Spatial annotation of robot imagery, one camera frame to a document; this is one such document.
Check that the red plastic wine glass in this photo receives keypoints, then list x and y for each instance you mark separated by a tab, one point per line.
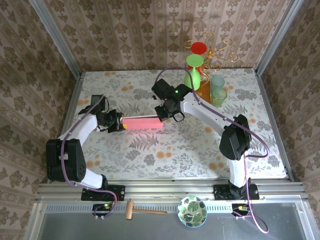
199	47

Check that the pink paper box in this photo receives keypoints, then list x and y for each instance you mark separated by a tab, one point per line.
142	123

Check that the small black controller board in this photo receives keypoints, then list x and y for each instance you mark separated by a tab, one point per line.
240	208
102	207

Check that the aluminium base beam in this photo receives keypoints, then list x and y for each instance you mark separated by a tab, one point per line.
162	188

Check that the green plastic wine glass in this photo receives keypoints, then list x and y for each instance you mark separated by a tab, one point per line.
196	80

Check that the floral table cover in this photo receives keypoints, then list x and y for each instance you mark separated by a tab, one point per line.
175	162

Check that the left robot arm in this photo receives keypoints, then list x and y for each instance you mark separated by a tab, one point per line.
72	160

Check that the wooden mallet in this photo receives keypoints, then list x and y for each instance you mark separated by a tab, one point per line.
130	210

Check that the aluminium table side rail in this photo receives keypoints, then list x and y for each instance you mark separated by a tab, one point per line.
73	100
268	107

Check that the green plastic tumbler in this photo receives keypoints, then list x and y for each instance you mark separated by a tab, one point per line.
219	97

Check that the aluminium frame post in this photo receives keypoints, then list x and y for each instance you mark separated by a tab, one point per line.
55	35
275	35

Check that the leaf pattern bowl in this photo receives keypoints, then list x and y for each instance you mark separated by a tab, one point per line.
192	211

